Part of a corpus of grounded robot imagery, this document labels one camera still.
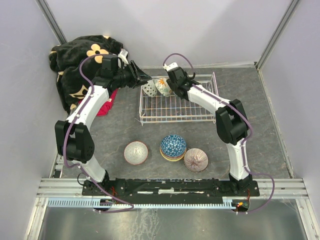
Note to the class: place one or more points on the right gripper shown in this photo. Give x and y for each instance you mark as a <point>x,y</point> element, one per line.
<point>171,84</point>

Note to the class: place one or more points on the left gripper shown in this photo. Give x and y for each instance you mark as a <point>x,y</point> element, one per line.
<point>141,76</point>

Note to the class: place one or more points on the red patterned bowl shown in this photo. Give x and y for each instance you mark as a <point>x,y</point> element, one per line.
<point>150,88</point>

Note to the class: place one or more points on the white wire dish rack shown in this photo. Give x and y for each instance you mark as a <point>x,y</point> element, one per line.
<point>170,109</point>

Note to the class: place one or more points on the blue triangle patterned bowl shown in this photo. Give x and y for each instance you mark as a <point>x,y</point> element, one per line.
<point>173,145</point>

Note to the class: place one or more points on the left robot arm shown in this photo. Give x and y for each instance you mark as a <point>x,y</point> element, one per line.
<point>73,138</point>

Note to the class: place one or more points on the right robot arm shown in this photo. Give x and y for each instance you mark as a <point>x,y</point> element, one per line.
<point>232,125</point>

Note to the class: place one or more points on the red cloth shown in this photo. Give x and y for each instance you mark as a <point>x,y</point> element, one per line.
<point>107,106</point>

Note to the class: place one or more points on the grey geometric patterned bowl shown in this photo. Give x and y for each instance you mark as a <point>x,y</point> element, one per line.
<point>136,153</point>

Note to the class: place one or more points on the multicolour bowl under blue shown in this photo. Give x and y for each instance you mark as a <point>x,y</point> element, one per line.
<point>172,159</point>

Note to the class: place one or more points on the black floral fleece blanket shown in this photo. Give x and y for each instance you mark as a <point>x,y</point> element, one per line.
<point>65,60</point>

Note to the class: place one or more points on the purple striped bowl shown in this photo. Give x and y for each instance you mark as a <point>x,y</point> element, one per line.
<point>196,160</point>

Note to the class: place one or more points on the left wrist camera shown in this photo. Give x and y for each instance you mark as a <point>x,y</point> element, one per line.
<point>123,56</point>

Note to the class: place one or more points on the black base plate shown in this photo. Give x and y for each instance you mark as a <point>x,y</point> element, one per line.
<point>179,191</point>

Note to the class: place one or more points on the aluminium frame rail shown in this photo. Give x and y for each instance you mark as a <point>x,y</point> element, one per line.
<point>71,192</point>

